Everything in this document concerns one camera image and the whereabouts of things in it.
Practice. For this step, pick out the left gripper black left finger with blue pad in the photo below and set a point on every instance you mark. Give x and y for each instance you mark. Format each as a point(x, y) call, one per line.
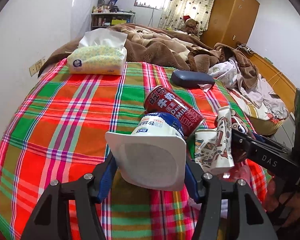
point(50, 218)

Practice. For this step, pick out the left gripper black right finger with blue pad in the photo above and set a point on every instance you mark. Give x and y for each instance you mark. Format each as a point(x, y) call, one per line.
point(246, 218)

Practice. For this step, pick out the white blue yogurt cup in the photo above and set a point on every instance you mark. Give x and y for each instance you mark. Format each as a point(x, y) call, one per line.
point(153, 156)

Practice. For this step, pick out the person's right hand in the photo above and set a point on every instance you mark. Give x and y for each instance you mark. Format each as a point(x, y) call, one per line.
point(292, 201)

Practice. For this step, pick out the grey drawer nightstand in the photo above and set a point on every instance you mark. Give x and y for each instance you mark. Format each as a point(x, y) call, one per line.
point(285, 134)

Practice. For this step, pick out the clear plastic bottle red cap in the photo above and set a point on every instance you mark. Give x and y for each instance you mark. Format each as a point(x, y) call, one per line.
point(238, 172)

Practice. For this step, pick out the pink crumpled bedsheet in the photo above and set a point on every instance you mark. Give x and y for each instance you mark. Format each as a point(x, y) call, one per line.
point(260, 101)

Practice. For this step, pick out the wooden bed headboard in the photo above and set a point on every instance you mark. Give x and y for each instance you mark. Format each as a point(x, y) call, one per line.
point(281, 84)

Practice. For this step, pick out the plaid colourful tablecloth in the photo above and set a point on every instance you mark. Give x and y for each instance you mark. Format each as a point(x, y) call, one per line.
point(57, 133)

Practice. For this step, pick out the white patterned pillow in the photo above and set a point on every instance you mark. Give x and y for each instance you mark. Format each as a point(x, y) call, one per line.
point(228, 73)

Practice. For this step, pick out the dark blue glasses case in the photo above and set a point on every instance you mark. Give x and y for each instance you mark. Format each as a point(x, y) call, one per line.
point(188, 79)

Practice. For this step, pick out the red milk drink can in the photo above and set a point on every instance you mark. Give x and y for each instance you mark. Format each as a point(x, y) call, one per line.
point(161, 99)

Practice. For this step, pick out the wooden wardrobe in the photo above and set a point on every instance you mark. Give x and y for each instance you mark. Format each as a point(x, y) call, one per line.
point(231, 22)

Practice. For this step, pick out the teddy bear with santa hat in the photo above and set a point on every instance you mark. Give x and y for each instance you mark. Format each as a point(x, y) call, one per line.
point(190, 26)

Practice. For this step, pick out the tissue pack green pattern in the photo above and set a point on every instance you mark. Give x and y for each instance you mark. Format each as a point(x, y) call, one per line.
point(101, 51)

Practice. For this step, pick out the brown fleece blanket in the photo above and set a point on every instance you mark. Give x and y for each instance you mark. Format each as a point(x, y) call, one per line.
point(179, 50)

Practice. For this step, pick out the floral window curtain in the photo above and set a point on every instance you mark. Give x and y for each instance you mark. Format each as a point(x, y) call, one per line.
point(173, 13)

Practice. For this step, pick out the grey shelf with clutter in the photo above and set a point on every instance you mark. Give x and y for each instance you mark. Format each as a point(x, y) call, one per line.
point(106, 15)

